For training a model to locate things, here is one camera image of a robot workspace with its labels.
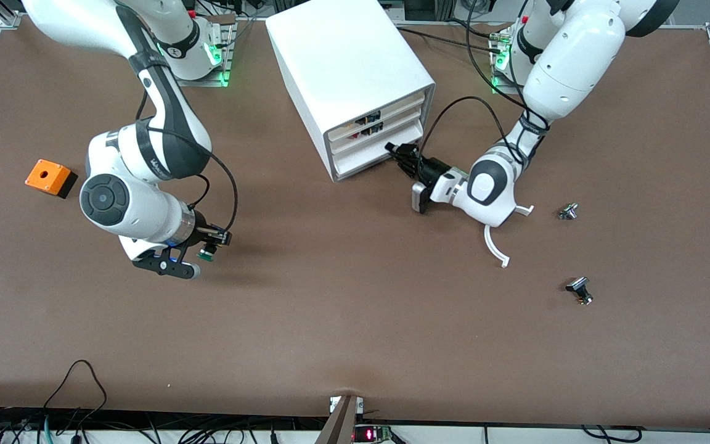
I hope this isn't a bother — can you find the black head push button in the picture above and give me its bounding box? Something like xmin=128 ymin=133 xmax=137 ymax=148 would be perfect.
xmin=565 ymin=277 xmax=594 ymax=306

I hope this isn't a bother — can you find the white curved plastic arc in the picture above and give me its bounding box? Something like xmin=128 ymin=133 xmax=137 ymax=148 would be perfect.
xmin=483 ymin=205 xmax=535 ymax=269

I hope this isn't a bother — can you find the device with red light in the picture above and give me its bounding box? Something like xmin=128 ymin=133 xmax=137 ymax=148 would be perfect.
xmin=353 ymin=424 xmax=396 ymax=443

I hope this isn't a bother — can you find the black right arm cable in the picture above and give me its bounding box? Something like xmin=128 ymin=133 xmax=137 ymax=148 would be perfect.
xmin=136 ymin=92 xmax=239 ymax=232

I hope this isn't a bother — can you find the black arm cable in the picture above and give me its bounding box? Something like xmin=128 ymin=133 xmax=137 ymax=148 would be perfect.
xmin=420 ymin=0 xmax=547 ymax=164
xmin=136 ymin=92 xmax=239 ymax=232

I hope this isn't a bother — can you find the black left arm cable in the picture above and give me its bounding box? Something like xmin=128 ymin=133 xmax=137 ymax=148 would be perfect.
xmin=420 ymin=0 xmax=547 ymax=164

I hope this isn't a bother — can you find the aluminium arm base plate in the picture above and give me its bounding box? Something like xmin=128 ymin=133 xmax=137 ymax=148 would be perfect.
xmin=491 ymin=31 xmax=531 ymax=94
xmin=165 ymin=14 xmax=237 ymax=88

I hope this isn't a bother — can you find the black cable on table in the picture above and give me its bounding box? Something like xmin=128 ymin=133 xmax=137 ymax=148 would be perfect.
xmin=397 ymin=27 xmax=504 ymax=55

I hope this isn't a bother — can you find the thin black looped cable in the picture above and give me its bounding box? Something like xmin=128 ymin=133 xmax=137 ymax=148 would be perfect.
xmin=41 ymin=360 xmax=109 ymax=426

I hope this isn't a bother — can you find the orange black button enclosure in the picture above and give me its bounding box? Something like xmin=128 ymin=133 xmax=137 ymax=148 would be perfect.
xmin=25 ymin=159 xmax=78 ymax=199

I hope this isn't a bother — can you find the black cable bundle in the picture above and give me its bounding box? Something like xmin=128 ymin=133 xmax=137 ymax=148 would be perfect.
xmin=0 ymin=406 xmax=331 ymax=444

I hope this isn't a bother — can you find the white post bracket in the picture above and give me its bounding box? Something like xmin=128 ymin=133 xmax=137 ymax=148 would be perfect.
xmin=329 ymin=396 xmax=365 ymax=414

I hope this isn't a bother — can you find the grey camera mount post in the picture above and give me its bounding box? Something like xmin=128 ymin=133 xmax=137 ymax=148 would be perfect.
xmin=314 ymin=395 xmax=359 ymax=444

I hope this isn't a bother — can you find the black curved floor cable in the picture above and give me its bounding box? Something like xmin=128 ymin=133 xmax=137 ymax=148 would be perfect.
xmin=580 ymin=424 xmax=642 ymax=443

